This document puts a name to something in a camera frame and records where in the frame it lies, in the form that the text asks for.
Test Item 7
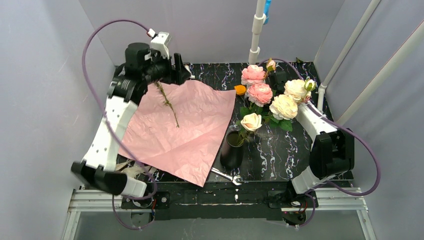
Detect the aluminium rail frame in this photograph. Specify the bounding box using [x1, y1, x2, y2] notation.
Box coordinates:
[61, 66, 377, 240]

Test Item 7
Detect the black vase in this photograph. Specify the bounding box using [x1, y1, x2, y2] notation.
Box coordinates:
[220, 130, 245, 170]

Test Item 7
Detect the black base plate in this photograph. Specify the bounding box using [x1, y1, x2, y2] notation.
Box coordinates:
[121, 191, 171, 210]
[264, 190, 319, 210]

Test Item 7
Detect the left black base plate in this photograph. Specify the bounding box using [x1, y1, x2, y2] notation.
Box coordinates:
[121, 191, 171, 210]

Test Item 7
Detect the green flower stem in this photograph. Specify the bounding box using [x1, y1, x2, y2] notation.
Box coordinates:
[154, 81, 180, 128]

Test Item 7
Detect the pink wrapping paper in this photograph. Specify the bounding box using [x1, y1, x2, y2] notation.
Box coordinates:
[119, 80, 236, 187]

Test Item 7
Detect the blue clip on pipe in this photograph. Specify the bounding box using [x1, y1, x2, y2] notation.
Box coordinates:
[263, 0, 272, 25]

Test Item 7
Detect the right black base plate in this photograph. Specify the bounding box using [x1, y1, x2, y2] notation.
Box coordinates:
[264, 190, 319, 210]

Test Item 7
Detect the cream ribbon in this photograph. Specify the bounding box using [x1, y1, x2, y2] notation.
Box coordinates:
[115, 160, 157, 179]

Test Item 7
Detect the silver wrench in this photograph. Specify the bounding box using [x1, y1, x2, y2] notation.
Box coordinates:
[210, 167, 242, 186]

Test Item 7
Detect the white pvc pipe frame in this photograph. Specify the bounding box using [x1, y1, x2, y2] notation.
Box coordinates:
[260, 0, 424, 129]

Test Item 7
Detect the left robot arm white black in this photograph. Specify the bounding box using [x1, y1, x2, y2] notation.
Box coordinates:
[70, 42, 191, 199]

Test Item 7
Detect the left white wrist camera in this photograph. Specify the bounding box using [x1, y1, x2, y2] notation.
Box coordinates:
[146, 28, 171, 59]

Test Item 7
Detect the small spring connector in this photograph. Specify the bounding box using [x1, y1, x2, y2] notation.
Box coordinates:
[184, 64, 195, 80]

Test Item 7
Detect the small orange object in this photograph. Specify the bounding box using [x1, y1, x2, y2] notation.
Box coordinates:
[234, 85, 247, 96]

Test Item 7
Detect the pink flower bunch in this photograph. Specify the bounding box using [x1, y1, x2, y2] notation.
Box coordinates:
[238, 58, 317, 142]

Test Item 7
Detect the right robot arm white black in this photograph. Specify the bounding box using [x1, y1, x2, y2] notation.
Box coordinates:
[269, 73, 355, 198]

